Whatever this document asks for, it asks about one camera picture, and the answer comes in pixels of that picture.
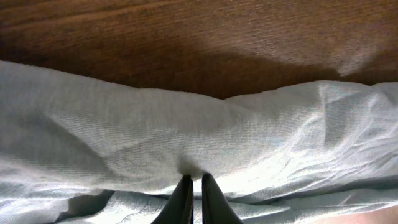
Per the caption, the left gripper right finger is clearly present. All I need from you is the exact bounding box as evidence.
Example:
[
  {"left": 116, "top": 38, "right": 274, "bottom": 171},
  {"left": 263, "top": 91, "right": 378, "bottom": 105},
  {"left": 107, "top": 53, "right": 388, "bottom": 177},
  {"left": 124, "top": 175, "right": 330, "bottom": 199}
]
[{"left": 201, "top": 173, "right": 243, "bottom": 224}]

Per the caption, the light grey-green t-shirt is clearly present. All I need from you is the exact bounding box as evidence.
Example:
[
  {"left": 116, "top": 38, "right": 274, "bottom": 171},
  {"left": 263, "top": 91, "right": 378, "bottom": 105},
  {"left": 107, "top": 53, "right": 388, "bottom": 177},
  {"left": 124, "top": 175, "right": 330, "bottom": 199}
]
[{"left": 1, "top": 62, "right": 397, "bottom": 223}]

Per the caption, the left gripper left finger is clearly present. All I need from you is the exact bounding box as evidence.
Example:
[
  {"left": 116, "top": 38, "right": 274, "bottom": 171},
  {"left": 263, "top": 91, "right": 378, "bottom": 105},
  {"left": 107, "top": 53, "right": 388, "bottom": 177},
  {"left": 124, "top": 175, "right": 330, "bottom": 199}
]
[{"left": 152, "top": 175, "right": 193, "bottom": 224}]

